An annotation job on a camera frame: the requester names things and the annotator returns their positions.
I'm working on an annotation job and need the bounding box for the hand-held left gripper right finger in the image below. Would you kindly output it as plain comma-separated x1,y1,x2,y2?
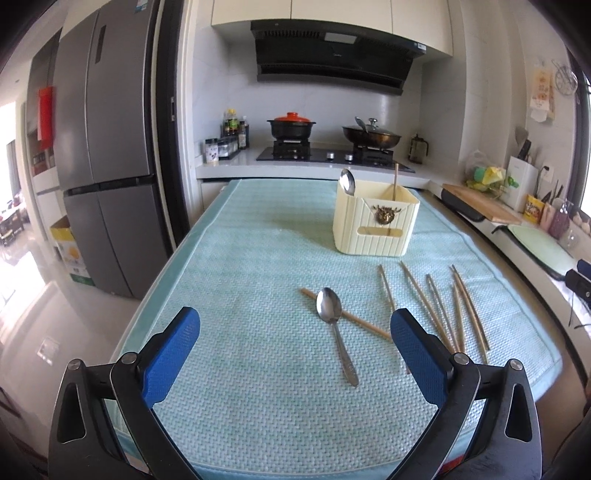
390,308,543,480

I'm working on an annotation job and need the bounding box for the hanging printed paper pack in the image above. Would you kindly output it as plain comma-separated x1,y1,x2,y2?
529,65,555,123

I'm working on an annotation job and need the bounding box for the black range hood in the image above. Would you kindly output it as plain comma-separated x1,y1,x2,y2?
250,20,428,96

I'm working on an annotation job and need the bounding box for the hanging wire trivet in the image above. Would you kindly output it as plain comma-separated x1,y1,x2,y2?
553,60,580,104

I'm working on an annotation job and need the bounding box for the teal woven table mat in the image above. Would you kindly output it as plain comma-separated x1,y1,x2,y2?
108,179,564,476

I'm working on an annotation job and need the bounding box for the clear plastic bag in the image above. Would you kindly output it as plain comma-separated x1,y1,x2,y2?
463,150,509,192

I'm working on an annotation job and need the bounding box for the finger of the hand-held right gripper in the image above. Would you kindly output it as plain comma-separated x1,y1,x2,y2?
564,259,591,303

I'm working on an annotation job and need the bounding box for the black gas stove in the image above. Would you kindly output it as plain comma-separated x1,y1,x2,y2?
256,138,416,174

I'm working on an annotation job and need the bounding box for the yellow canister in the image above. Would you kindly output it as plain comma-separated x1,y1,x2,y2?
525,195,548,225

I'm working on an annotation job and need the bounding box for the wooden cutting board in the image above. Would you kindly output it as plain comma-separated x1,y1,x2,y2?
442,183,522,225

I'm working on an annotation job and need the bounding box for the cream ribbed utensil holder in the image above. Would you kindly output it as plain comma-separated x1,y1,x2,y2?
333,178,421,257

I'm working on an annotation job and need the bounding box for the light green board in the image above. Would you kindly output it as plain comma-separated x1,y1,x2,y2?
508,224,578,278

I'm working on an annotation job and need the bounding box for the glass french press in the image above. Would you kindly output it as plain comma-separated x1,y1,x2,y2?
407,134,430,164

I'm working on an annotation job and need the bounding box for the black clay pot red lid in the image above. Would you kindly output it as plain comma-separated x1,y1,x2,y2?
266,112,315,141

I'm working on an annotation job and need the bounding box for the cardboard box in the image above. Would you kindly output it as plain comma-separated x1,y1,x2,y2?
50,217,93,287

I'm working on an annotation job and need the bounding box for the white knife block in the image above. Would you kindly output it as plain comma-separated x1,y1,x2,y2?
507,156,539,213

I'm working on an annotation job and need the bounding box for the wok with glass lid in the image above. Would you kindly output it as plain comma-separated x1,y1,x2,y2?
342,117,403,149

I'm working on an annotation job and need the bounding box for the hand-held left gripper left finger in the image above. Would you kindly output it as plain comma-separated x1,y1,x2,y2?
48,306,201,480

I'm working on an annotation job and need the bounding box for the red hanging cloth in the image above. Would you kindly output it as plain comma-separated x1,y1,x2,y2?
37,86,55,151

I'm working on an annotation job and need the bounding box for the grey refrigerator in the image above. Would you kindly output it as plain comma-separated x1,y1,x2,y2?
51,7,181,300

